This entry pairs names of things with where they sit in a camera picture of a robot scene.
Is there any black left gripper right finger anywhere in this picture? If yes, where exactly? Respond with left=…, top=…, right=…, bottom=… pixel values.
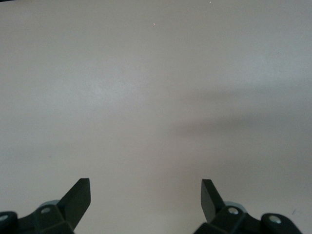
left=193, top=179, right=303, bottom=234

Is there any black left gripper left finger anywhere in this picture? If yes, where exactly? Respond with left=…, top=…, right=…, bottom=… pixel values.
left=0, top=178, right=92, bottom=234

